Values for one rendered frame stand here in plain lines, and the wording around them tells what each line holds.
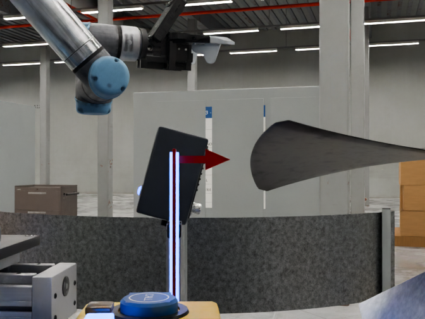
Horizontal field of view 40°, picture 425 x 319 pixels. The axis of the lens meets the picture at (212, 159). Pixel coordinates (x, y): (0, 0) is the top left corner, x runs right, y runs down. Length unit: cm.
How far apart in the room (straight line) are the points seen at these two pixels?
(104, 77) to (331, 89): 399
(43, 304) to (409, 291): 57
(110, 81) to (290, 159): 50
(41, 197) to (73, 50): 637
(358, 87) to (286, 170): 1011
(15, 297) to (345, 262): 190
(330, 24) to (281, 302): 303
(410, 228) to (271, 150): 815
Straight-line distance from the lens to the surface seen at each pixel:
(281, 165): 71
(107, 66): 110
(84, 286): 262
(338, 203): 496
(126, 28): 129
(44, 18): 112
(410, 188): 873
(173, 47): 130
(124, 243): 251
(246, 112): 684
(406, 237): 878
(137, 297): 42
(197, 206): 127
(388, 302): 72
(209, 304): 44
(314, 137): 61
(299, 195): 672
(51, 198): 738
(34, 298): 101
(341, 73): 500
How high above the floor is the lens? 118
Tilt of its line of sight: level
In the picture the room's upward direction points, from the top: straight up
